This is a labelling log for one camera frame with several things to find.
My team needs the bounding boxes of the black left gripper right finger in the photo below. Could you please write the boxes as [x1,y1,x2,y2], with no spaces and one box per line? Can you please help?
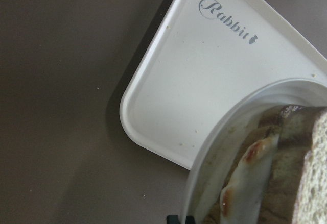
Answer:
[185,216,196,224]

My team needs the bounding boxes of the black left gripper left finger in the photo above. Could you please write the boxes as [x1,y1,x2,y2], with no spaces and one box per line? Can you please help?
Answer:
[166,215,180,224]

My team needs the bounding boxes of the white round plate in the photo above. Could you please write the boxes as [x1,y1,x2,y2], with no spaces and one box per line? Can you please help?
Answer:
[179,79,326,223]

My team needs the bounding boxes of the bread slice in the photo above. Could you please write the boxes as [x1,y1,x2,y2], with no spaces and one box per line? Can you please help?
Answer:
[291,111,326,223]
[204,104,326,223]

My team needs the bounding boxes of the cream rabbit tray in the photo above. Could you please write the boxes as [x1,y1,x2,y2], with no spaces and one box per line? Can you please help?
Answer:
[120,0,326,169]

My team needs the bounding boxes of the fried egg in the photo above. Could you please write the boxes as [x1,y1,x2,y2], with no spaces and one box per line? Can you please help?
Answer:
[204,134,281,224]

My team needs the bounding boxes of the bread slice under egg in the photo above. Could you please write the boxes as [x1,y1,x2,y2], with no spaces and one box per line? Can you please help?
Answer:
[204,104,326,223]

